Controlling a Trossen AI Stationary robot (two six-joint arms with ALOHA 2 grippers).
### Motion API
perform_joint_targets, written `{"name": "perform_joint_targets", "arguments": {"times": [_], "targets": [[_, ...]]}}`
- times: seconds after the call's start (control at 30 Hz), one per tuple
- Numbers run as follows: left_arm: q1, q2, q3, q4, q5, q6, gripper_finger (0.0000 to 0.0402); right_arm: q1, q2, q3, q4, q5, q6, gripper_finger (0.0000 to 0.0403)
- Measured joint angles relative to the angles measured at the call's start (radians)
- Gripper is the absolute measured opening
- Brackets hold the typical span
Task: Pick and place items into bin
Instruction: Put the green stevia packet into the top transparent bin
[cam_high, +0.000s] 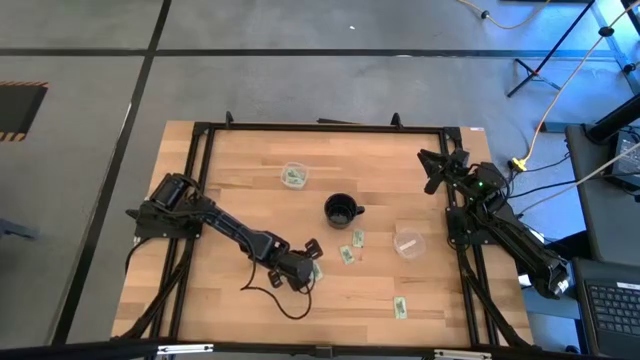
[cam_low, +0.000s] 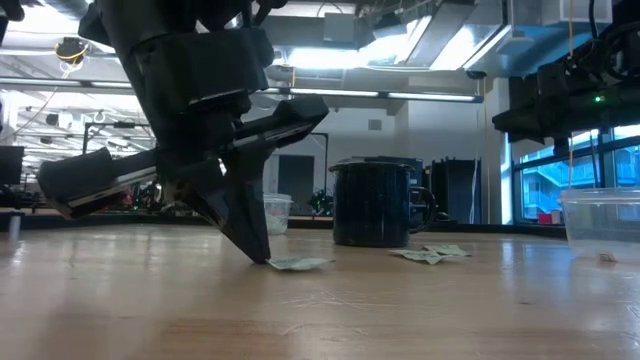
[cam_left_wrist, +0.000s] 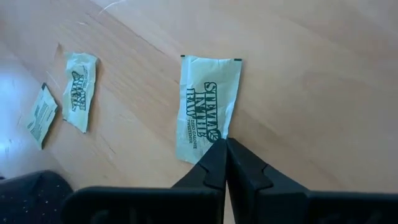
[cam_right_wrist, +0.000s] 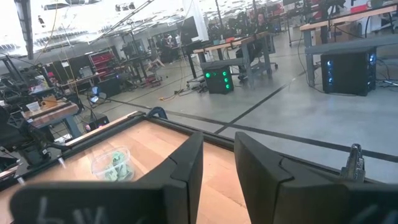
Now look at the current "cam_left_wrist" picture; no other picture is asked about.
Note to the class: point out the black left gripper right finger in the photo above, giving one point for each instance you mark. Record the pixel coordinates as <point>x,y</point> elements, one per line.
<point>264,202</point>

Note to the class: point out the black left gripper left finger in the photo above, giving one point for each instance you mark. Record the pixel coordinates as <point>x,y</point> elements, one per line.
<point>186,205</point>

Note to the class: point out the green stevia sweetener packet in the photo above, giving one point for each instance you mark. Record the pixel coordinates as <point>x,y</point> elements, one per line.
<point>42,115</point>
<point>205,102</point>
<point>79,93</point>

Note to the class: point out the black speckled enamel mug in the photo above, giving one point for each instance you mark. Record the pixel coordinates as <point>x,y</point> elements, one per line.
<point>31,199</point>

